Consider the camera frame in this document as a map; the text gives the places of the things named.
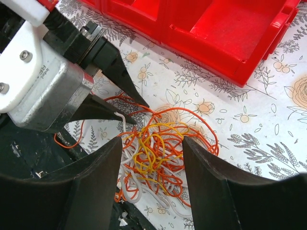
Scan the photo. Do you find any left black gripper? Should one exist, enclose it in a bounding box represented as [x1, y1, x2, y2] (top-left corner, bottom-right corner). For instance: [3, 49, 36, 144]
[0, 4, 151, 108]

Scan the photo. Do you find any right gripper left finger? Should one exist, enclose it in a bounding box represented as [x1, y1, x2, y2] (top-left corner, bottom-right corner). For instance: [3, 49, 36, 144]
[0, 137, 122, 230]

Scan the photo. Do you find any red plastic compartment bin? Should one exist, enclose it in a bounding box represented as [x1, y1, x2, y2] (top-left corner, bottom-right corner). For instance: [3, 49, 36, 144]
[83, 0, 299, 87]

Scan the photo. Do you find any orange rubber band tangle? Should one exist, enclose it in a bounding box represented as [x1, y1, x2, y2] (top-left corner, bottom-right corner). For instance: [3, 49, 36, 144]
[54, 92, 220, 219]

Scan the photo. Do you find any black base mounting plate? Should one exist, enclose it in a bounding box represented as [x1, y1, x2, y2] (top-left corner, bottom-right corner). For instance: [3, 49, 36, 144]
[0, 115, 153, 230]

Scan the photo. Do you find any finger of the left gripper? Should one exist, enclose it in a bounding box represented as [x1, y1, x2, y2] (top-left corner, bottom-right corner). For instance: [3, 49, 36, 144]
[68, 94, 136, 125]

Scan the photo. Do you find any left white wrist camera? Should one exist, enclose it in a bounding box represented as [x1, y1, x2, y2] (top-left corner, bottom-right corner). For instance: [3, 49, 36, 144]
[0, 0, 94, 133]

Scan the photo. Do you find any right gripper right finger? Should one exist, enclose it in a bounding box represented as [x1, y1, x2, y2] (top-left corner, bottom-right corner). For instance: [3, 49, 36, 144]
[182, 137, 307, 230]

